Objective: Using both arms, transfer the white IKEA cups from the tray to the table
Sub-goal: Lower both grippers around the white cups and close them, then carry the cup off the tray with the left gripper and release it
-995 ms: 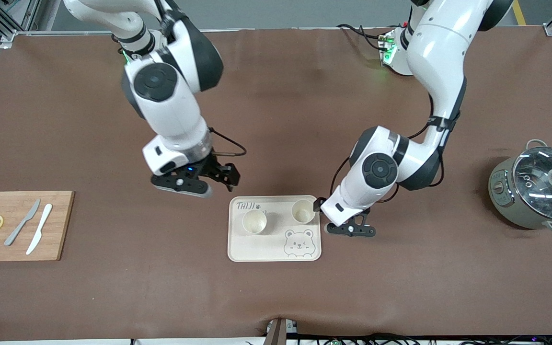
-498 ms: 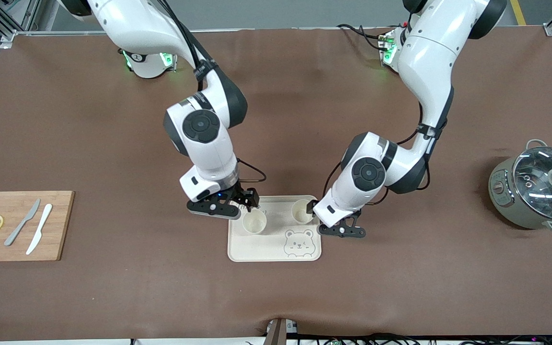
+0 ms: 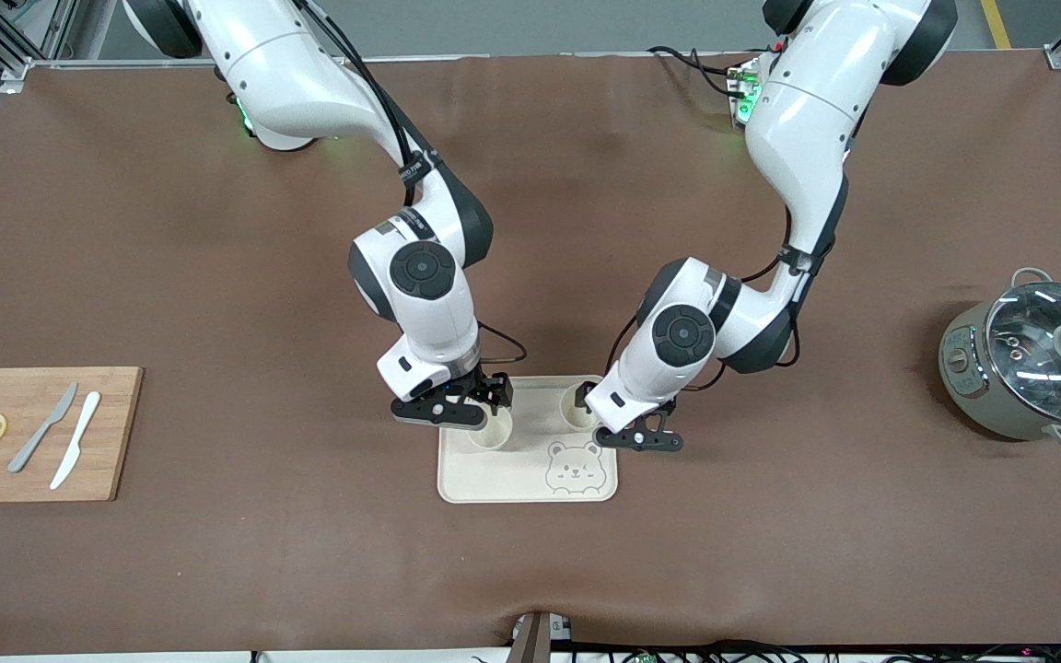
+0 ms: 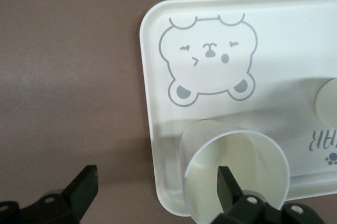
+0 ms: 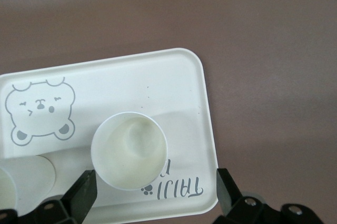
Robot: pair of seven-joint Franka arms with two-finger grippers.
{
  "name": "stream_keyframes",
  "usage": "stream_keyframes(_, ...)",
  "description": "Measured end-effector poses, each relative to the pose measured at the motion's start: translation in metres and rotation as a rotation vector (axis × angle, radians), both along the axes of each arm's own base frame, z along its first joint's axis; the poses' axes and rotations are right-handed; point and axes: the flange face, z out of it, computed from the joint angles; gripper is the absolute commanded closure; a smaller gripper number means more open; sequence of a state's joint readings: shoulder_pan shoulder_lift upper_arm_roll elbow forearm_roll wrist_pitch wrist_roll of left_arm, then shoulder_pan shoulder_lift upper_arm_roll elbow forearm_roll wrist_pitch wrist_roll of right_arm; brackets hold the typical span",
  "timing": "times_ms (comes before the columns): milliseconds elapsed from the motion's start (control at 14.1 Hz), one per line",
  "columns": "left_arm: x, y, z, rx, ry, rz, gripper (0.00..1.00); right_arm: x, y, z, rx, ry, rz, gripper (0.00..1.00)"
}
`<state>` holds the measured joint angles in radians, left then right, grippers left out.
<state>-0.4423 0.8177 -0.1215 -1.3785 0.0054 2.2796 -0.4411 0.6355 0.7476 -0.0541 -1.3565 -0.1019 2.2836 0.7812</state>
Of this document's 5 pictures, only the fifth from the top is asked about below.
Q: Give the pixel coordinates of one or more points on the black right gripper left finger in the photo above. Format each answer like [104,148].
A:
[81,197]

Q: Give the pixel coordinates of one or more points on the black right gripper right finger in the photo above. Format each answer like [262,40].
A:
[231,200]

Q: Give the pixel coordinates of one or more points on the white paper cup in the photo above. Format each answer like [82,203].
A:
[29,176]
[131,142]

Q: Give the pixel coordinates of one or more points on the white tray with bear print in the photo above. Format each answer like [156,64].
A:
[118,84]

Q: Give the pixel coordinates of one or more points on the brown table cover mat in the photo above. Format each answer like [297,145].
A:
[237,24]

